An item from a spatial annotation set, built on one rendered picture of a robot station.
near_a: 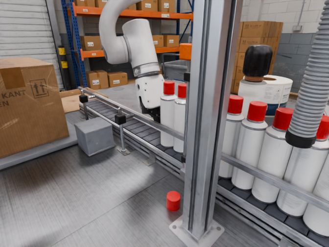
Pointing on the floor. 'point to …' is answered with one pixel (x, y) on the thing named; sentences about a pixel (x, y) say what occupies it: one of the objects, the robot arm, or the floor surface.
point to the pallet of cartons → (244, 28)
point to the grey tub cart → (174, 68)
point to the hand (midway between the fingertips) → (159, 121)
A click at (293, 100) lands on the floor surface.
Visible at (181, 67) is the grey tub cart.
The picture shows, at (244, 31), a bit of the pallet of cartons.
